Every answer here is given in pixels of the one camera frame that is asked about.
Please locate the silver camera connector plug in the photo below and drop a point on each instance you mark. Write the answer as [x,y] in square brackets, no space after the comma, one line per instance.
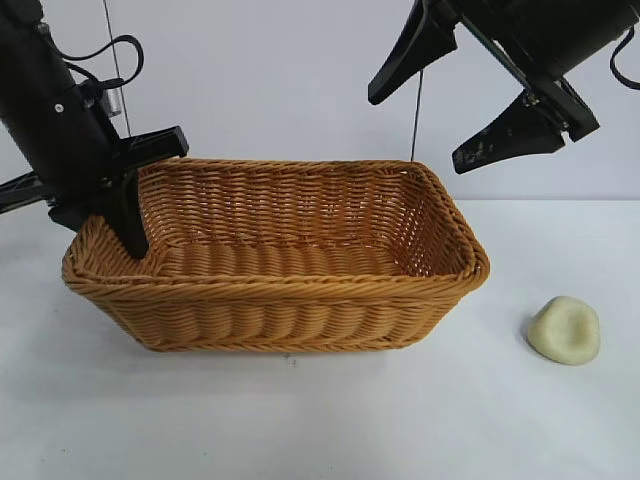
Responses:
[115,100]

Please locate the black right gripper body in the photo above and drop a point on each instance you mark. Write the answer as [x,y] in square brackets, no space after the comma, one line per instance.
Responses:
[560,35]

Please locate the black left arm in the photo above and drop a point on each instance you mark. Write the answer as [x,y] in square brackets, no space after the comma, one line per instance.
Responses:
[15,10]

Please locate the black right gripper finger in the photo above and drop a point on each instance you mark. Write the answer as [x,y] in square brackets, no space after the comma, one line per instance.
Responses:
[515,135]
[415,50]

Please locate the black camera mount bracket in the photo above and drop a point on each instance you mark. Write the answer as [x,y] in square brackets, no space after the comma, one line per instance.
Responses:
[20,187]

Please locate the pale yellow egg yolk pastry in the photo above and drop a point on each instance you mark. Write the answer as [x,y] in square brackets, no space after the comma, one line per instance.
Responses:
[562,332]

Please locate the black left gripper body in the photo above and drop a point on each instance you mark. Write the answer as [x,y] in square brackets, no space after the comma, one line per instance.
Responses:
[50,125]

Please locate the tan woven wicker basket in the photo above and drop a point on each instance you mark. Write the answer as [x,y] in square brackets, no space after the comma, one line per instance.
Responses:
[280,305]

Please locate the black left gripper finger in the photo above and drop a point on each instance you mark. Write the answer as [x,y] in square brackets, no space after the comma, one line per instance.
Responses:
[129,220]

